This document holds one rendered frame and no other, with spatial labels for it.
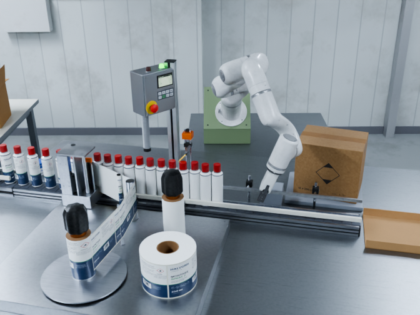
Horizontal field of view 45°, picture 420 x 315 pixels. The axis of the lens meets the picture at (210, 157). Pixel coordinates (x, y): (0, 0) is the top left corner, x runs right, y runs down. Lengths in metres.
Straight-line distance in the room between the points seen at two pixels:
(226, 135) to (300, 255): 1.15
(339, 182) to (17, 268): 1.43
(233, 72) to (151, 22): 2.81
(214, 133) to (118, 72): 2.34
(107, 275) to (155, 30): 3.44
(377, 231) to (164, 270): 1.00
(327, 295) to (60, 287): 0.95
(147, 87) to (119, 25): 2.93
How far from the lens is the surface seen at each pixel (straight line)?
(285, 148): 2.10
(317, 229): 2.26
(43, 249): 2.16
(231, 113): 2.93
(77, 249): 1.85
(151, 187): 2.34
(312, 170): 2.42
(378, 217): 2.42
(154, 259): 1.76
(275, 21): 5.02
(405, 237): 2.32
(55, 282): 1.96
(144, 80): 2.17
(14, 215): 2.53
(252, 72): 2.15
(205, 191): 2.27
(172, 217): 2.02
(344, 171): 2.40
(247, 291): 1.92
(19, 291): 1.98
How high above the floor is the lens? 2.08
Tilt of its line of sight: 26 degrees down
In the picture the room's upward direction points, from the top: 1 degrees counter-clockwise
